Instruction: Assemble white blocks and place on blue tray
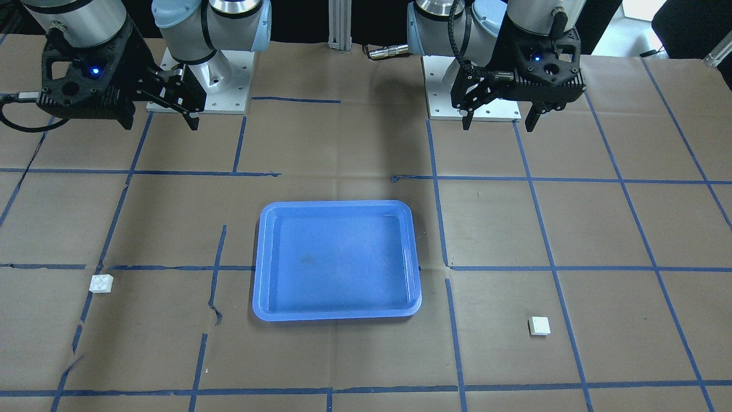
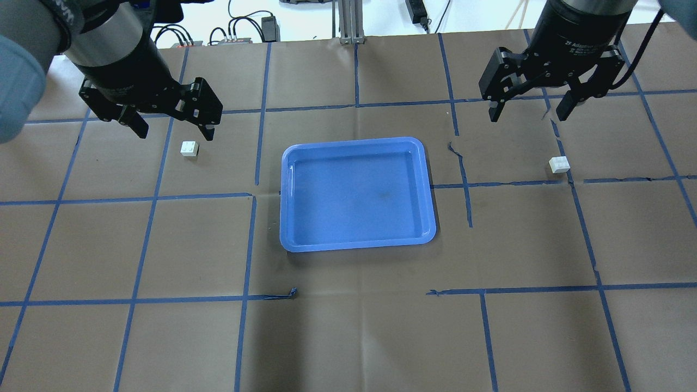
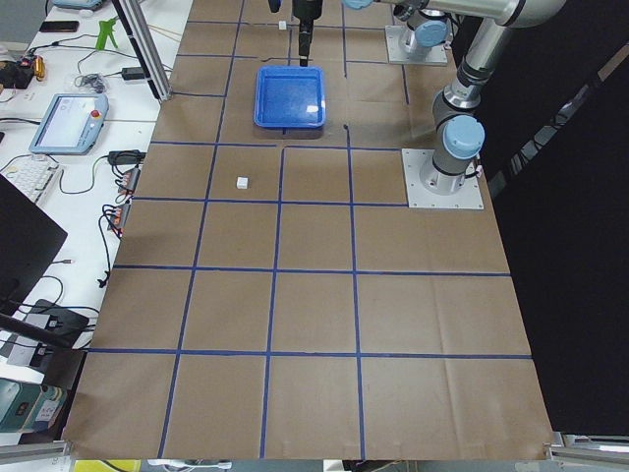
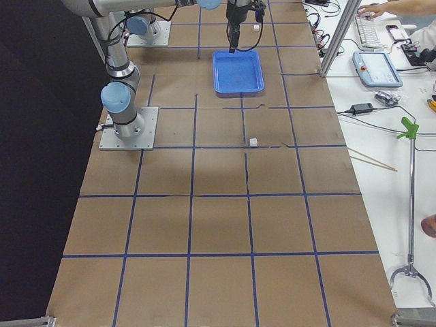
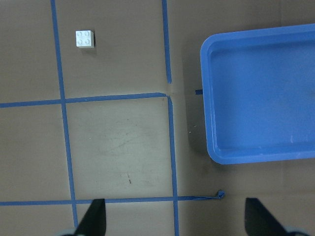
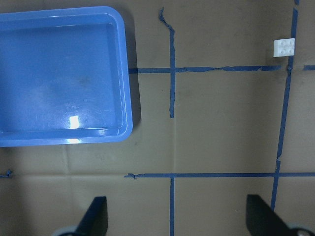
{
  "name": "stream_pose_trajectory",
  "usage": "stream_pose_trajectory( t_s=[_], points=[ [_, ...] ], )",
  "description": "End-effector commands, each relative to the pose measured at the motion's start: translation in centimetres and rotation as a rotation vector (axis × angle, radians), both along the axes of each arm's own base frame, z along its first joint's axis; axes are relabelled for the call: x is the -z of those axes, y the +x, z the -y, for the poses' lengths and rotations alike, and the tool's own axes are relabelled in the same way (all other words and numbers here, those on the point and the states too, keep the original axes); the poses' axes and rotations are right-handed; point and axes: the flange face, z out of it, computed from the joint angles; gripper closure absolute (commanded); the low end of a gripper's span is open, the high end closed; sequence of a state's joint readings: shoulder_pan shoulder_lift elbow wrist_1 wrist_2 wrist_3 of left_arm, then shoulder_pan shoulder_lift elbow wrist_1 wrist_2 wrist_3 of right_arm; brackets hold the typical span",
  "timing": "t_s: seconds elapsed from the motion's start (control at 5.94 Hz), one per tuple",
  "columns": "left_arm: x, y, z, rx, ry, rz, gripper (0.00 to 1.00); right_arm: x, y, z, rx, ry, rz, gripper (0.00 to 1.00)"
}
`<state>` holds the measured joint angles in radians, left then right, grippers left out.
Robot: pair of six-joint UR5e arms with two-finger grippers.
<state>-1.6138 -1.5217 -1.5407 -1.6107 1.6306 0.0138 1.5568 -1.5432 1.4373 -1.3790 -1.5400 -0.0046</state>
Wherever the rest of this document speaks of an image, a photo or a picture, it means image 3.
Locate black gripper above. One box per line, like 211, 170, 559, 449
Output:
292, 0, 323, 67

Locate blue plastic tray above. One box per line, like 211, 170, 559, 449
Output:
253, 65, 326, 129

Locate wooden chopsticks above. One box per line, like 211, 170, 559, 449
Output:
148, 25, 182, 40

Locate black power adapter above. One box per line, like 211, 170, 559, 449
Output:
120, 67, 146, 82

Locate black usb hub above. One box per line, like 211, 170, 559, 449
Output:
117, 167, 141, 195

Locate black smartphone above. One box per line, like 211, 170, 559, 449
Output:
38, 21, 80, 33

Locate blue teach pendant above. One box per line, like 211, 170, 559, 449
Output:
29, 93, 109, 155

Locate brown paper table cover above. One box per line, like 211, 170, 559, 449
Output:
64, 1, 551, 460

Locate white keyboard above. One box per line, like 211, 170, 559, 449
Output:
1, 154, 61, 206

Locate black monitor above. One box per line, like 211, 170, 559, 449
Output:
0, 177, 68, 316

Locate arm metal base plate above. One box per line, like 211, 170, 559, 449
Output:
401, 148, 485, 210
385, 26, 448, 66

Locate aluminium frame post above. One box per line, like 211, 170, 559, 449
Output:
112, 0, 172, 102

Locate green handled reach grabber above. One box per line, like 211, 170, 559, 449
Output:
94, 17, 119, 51

